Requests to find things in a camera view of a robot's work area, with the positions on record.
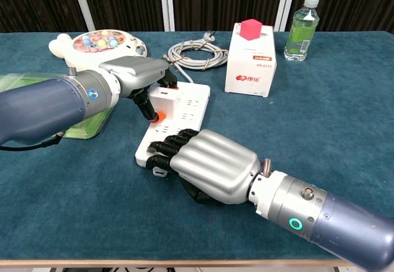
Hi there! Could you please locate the white cardboard box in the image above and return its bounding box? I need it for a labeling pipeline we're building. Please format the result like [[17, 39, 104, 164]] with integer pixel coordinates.
[[224, 22, 277, 99]]

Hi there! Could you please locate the white partition frame post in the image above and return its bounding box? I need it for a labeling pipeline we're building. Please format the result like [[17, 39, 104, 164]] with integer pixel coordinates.
[[158, 0, 175, 32], [273, 0, 299, 32], [69, 0, 96, 33]]

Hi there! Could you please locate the white power strip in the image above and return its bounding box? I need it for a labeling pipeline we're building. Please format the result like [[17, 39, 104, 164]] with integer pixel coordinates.
[[135, 81, 211, 177]]

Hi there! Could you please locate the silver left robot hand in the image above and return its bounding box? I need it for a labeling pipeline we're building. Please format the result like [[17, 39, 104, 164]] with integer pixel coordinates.
[[98, 55, 179, 122]]

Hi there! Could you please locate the white plug adapter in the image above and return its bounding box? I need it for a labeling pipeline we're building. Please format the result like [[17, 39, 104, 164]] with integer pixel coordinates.
[[148, 87, 180, 121]]

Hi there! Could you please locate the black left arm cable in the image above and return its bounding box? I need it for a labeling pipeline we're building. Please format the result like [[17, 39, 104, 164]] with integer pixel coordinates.
[[0, 132, 65, 152]]

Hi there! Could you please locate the clear bottle with green label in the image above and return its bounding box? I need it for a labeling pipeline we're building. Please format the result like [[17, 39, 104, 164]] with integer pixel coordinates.
[[283, 0, 320, 62]]

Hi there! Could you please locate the red cube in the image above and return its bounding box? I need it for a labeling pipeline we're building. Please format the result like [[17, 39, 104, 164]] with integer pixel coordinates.
[[240, 18, 262, 41]]

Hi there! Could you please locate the cream fish-shaped fishing toy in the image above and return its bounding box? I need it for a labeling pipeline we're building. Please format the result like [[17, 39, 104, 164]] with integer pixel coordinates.
[[48, 29, 150, 71]]

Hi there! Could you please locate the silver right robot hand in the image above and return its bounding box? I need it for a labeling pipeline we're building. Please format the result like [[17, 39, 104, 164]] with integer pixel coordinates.
[[147, 129, 262, 207]]

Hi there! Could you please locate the green blister package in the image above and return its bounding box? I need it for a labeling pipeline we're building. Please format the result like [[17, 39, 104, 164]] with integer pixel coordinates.
[[0, 71, 113, 140]]

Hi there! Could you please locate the grey cable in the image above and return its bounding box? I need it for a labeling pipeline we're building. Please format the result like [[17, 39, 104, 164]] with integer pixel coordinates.
[[163, 31, 229, 84]]

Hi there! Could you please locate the teal table cloth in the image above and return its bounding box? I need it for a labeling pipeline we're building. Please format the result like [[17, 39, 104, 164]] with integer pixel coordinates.
[[0, 31, 394, 261]]

